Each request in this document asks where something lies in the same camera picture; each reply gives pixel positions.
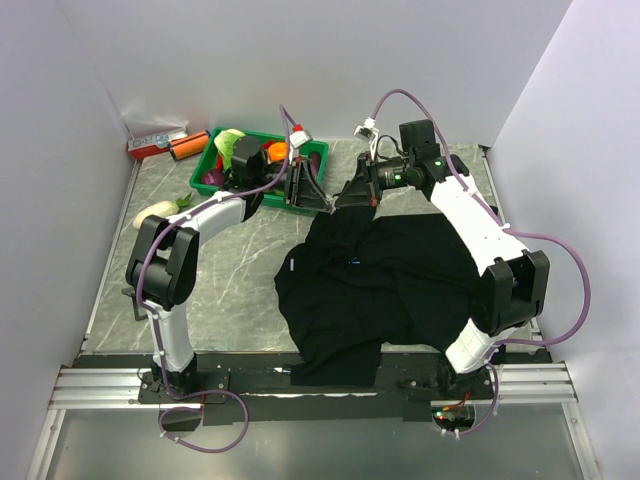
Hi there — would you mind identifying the white toy radish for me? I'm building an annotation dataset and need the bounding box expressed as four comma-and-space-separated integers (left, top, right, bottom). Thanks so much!
132, 193, 192, 230

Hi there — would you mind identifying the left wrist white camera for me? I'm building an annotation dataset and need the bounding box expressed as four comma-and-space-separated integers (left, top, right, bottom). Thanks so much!
288, 124, 313, 150

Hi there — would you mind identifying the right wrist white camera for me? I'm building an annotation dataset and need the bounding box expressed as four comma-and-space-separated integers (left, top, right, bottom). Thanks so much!
354, 117, 380, 158

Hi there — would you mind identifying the purple toy onion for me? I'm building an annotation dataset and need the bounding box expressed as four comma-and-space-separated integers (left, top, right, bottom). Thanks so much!
201, 169, 225, 187

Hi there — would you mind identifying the wrist white camera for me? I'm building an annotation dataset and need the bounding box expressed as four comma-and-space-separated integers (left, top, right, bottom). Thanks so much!
288, 124, 313, 150
354, 117, 380, 158

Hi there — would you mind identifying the orange cylinder can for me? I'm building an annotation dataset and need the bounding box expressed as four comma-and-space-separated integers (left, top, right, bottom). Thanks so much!
169, 130, 210, 161

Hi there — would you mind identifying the black t-shirt garment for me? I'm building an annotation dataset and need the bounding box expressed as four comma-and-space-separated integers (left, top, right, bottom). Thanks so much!
274, 207, 480, 387

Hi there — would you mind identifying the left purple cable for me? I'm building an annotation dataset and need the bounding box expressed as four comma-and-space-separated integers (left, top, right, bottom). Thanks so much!
135, 103, 301, 454

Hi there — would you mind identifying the red white box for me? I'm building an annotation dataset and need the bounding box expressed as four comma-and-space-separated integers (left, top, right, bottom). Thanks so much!
127, 126, 187, 161

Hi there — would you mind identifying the small black stand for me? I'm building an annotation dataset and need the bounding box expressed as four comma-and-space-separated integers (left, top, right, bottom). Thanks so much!
121, 286, 147, 322

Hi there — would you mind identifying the green toy lettuce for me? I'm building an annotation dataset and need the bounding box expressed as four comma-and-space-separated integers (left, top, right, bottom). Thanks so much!
213, 129, 245, 162

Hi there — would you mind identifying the purple cable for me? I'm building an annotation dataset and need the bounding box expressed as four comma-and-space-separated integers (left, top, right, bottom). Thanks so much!
373, 88, 594, 441
135, 103, 301, 454

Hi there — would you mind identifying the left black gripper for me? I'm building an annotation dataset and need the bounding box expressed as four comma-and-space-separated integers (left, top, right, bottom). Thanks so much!
253, 158, 333, 213

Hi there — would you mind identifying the green plastic crate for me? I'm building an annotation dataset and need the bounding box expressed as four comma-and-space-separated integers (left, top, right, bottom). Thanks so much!
189, 126, 330, 213

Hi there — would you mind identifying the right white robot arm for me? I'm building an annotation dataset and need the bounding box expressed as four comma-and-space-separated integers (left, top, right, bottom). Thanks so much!
334, 118, 550, 399

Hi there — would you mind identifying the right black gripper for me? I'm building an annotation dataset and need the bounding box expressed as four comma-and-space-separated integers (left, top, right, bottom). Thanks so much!
334, 152, 414, 209

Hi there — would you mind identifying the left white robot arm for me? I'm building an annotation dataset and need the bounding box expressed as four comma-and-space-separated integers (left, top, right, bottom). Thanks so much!
125, 131, 332, 402

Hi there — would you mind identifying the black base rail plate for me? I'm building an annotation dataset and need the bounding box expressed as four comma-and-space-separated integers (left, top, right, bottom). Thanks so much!
137, 352, 494, 426

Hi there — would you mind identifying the purple toy eggplant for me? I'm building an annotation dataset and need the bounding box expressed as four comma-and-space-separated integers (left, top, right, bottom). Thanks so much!
308, 151, 322, 176

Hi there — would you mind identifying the orange toy fruit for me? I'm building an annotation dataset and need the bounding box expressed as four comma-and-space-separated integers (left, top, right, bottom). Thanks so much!
267, 142, 288, 162

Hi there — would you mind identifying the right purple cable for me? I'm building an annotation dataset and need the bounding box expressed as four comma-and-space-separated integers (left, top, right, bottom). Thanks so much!
373, 88, 594, 441

